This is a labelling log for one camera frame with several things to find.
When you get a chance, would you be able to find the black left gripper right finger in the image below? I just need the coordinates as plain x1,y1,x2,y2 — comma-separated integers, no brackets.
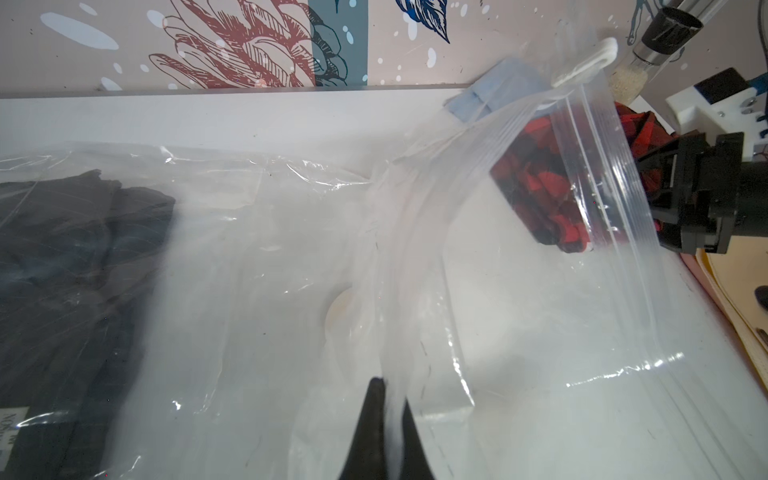
399,402,434,480

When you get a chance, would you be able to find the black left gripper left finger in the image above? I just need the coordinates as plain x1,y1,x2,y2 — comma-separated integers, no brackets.
339,377,388,480

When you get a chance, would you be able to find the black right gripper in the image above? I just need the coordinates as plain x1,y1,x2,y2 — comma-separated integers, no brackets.
638,133,767,255

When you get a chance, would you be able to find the red black plaid shirt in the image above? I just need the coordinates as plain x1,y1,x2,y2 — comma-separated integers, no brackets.
490,103,677,253

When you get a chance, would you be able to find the clear plastic vacuum bag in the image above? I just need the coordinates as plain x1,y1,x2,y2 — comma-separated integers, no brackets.
1,41,767,479

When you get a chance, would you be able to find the grey pinstriped shirt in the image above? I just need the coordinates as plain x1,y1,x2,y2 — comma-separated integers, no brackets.
1,170,175,479

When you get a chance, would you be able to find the beige folded cloth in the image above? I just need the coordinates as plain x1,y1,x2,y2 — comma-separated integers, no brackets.
695,236,768,385

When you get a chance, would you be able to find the light blue folded cloth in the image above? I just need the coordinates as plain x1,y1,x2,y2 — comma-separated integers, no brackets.
443,57,558,126

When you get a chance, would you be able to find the pink tray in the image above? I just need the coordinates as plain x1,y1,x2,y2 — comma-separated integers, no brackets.
677,251,768,394

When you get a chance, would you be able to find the pepper grinder black cap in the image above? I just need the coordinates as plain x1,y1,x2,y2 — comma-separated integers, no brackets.
607,5,704,107

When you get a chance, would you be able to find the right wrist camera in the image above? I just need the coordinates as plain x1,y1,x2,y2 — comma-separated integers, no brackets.
665,68,767,160

